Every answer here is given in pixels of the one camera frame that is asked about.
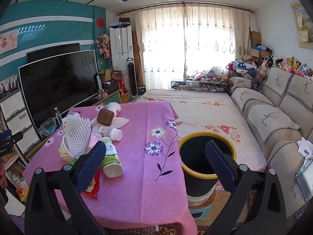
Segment brown wooden board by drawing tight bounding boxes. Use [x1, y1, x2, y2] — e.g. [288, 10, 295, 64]
[132, 31, 145, 89]

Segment white tissue paper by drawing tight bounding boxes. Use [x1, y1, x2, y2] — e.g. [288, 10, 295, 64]
[111, 116, 130, 129]

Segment pink packet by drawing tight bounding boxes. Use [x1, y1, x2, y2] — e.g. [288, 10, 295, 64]
[87, 132, 103, 153]

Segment white dotted paper cup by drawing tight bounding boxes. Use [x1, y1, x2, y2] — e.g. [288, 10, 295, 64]
[106, 102, 122, 115]

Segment white foam fruit net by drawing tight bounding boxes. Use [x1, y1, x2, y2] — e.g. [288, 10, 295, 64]
[63, 114, 94, 155]

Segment hanging flower ornament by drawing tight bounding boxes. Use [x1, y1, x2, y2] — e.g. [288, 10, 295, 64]
[95, 31, 110, 59]

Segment pile of plush toys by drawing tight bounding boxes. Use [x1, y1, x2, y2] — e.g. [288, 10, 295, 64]
[228, 54, 313, 81]

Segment white plastic drawer unit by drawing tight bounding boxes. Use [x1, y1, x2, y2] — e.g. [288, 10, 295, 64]
[0, 88, 41, 155]

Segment white pill bottle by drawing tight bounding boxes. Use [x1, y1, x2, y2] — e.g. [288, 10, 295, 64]
[99, 125, 123, 141]

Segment white plastic bucket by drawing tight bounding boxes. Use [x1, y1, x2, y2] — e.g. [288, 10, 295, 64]
[187, 183, 217, 207]

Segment purple cloth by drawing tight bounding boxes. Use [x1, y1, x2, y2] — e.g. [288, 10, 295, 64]
[8, 214, 26, 235]

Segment tall black box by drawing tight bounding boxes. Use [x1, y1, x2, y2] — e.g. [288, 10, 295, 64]
[95, 73, 103, 93]

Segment dark bin with yellow rim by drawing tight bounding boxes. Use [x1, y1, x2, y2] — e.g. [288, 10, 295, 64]
[178, 132, 237, 199]

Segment paper bowl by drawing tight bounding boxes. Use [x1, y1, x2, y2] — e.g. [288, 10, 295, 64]
[58, 135, 81, 162]

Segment red container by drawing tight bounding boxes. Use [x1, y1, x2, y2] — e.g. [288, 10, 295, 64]
[116, 78, 126, 93]

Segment green packet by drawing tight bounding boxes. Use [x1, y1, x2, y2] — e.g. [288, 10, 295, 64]
[68, 153, 84, 165]

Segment pile of colourful packets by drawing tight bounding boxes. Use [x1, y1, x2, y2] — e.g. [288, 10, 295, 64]
[16, 176, 30, 202]

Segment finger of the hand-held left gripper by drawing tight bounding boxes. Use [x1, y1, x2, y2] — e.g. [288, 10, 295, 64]
[0, 129, 24, 144]

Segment large flat screen television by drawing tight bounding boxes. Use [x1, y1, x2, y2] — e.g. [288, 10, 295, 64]
[18, 50, 99, 131]

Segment open cardboard boxes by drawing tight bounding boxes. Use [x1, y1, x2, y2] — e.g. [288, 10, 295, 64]
[99, 67, 125, 84]

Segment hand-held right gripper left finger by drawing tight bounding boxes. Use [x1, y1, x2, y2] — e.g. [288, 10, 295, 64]
[24, 140, 108, 235]

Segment brown square box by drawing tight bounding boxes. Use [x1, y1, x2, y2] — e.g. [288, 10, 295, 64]
[97, 108, 115, 125]

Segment white papers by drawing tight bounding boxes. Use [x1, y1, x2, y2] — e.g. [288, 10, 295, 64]
[297, 137, 313, 159]

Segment black television behind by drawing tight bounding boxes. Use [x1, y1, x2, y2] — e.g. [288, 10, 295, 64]
[26, 43, 81, 63]

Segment pink floral tablecloth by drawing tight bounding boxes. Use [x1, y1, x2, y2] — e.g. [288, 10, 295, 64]
[22, 101, 198, 235]

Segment beige sofa with covers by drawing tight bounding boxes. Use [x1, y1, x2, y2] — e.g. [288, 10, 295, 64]
[227, 67, 313, 228]

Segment white standing air conditioner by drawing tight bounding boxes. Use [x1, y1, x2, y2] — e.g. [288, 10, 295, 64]
[109, 24, 134, 98]

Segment clear water bottle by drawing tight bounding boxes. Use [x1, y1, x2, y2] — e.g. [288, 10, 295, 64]
[54, 107, 63, 125]

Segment red snack packet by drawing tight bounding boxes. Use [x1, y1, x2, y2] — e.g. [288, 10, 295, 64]
[81, 168, 101, 197]

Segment white bottle with green label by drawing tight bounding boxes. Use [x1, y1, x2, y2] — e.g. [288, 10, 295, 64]
[101, 136, 123, 178]

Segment floral bed sheet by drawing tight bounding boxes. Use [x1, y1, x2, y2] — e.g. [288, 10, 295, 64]
[137, 88, 267, 172]

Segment stack of cardboard boxes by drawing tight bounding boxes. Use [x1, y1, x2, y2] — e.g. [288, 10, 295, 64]
[249, 31, 271, 59]

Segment patterned rug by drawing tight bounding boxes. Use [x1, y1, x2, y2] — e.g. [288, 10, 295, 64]
[156, 188, 257, 235]

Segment teal plastic stool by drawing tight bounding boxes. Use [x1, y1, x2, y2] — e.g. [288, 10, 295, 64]
[189, 204, 212, 222]

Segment black and white tower fan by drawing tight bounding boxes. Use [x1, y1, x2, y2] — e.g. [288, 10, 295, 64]
[126, 57, 139, 102]

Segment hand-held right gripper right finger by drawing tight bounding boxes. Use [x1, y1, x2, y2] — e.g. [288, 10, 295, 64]
[205, 140, 287, 235]

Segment photo frame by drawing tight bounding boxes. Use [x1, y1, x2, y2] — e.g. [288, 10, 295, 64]
[0, 74, 19, 96]

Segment framed wall picture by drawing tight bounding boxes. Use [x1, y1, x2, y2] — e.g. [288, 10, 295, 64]
[290, 1, 313, 49]

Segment wall poster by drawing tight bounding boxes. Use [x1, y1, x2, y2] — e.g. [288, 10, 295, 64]
[0, 29, 19, 54]

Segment clear plastic bag with greens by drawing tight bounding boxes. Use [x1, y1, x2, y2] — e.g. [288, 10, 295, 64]
[40, 117, 57, 136]

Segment row of books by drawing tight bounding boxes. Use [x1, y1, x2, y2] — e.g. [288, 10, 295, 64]
[0, 149, 30, 177]

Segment sheer embroidered curtain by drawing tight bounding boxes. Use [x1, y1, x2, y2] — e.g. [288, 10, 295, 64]
[127, 4, 251, 92]

